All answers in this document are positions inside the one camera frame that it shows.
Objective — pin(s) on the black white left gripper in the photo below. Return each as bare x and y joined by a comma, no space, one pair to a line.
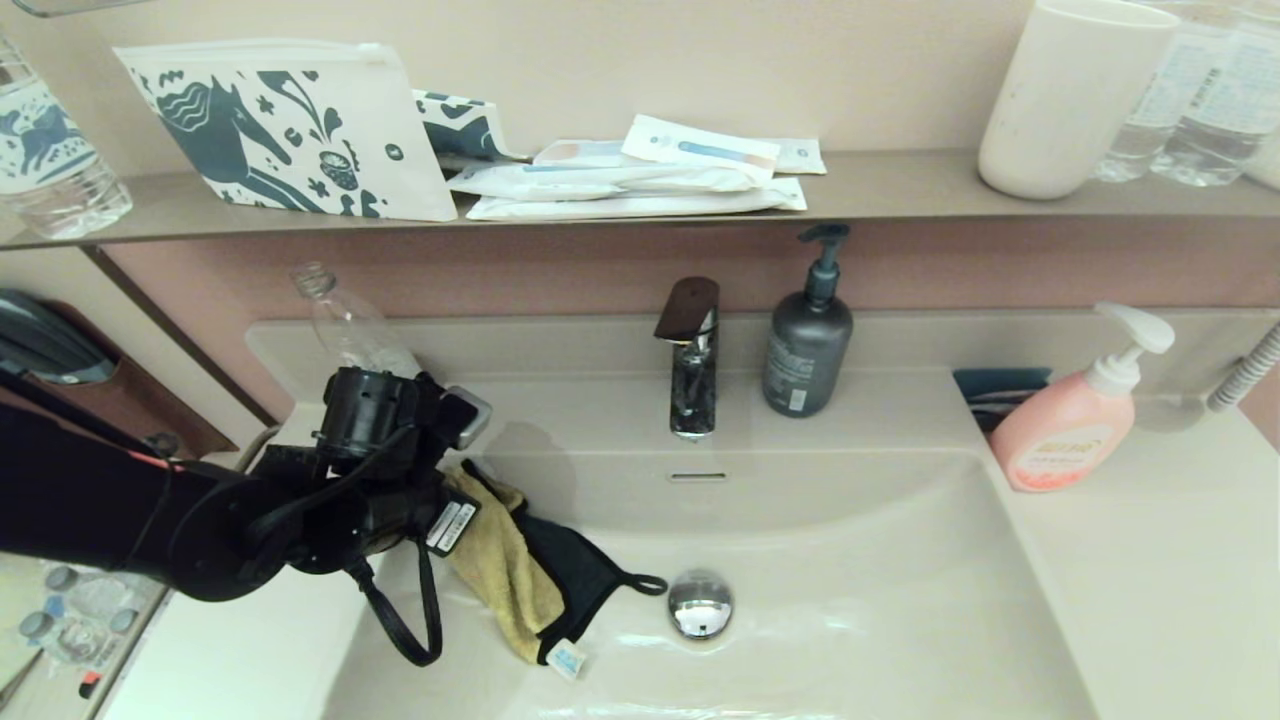
460,420

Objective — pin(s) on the yellow cloth with black trim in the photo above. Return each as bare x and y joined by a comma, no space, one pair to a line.
510,570

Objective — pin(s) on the chrome faucet with dark lever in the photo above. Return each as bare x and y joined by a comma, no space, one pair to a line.
693,390

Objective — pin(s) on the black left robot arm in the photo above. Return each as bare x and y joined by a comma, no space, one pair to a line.
100,500

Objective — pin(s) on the white sink basin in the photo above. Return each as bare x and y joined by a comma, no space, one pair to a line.
850,600

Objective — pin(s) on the empty clear plastic bottle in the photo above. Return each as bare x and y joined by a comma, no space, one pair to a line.
350,330

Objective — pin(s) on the long white sealed packet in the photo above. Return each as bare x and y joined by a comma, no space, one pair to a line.
560,181
620,206

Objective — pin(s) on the small white blue printed pouch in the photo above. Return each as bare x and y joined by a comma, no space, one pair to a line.
465,128

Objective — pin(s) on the white packet with orange print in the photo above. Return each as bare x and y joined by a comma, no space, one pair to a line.
580,153

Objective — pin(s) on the chrome drain stopper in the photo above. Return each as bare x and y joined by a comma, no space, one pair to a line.
700,608

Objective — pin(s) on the brown hanging holder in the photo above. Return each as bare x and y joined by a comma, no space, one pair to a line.
150,410

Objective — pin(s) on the white pouch with horse print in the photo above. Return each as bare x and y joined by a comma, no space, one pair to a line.
300,130

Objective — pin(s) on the dark grey pump bottle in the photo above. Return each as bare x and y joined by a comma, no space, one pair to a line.
805,360

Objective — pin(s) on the white packet with blue toothbrush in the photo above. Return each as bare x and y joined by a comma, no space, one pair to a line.
700,148

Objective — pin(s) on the plastic wrapped water bottle pack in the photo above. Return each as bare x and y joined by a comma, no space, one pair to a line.
80,610

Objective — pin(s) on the dark grey hair dryer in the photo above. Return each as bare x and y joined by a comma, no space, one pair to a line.
40,340

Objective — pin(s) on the small white square packet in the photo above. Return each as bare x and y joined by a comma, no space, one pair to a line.
805,156

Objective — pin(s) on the small red black object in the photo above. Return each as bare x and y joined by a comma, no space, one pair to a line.
89,686

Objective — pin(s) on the water bottle with horse label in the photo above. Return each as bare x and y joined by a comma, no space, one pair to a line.
50,150

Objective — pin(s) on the dark blue box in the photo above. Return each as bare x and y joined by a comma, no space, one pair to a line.
1000,385

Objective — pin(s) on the pink soap pump bottle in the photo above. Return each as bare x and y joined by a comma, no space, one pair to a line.
1060,430

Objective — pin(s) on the tall white cup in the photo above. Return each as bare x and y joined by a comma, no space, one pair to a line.
1070,100

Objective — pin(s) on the clear water bottle white label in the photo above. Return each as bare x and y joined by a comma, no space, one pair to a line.
1230,100
1160,110

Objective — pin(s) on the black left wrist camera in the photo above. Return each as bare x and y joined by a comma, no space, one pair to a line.
452,527

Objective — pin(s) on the brown wall shelf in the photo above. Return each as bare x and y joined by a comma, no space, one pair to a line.
900,190

